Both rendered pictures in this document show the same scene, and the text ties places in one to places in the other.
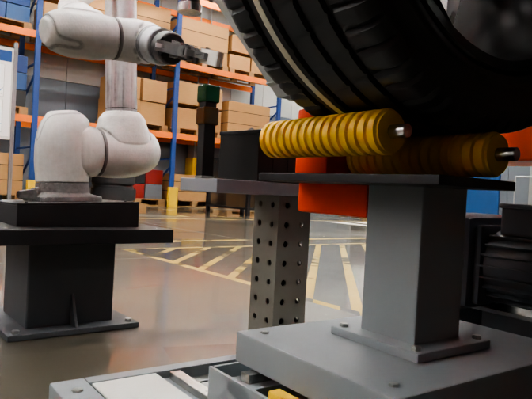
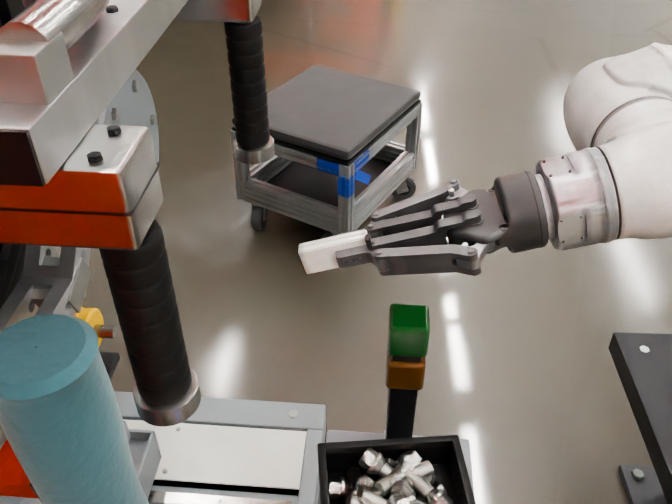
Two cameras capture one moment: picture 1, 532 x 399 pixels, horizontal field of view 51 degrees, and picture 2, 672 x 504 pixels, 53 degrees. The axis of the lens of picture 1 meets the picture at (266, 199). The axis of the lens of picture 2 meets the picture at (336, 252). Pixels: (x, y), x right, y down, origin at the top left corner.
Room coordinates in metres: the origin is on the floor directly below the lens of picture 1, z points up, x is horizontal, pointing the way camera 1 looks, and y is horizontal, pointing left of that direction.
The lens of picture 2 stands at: (1.51, -0.27, 1.12)
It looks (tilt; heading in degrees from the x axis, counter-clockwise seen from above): 38 degrees down; 131
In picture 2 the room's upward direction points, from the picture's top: straight up
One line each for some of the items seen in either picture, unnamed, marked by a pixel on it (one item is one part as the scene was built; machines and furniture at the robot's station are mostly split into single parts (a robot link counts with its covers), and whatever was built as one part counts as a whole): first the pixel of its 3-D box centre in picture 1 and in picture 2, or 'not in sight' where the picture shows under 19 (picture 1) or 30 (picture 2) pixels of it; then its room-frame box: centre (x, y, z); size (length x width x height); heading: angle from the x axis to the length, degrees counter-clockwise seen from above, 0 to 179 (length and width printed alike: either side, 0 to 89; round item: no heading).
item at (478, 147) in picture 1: (419, 156); not in sight; (0.80, -0.22, 0.49); 0.29 x 0.06 x 0.06; 36
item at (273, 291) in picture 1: (278, 279); not in sight; (1.39, -0.04, 0.21); 0.10 x 0.10 x 0.42; 36
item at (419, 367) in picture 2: (207, 116); (405, 364); (1.25, 0.14, 0.59); 0.04 x 0.04 x 0.04; 36
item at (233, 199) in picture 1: (245, 186); not in sight; (9.81, 0.37, 0.49); 1.27 x 0.88 x 0.97; 38
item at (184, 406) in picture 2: not in sight; (150, 320); (1.22, -0.12, 0.83); 0.04 x 0.04 x 0.16
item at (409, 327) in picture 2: (208, 94); (408, 330); (1.25, 0.14, 0.64); 0.04 x 0.04 x 0.04; 36
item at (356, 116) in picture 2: not in sight; (331, 159); (0.45, 0.94, 0.17); 0.43 x 0.36 x 0.34; 99
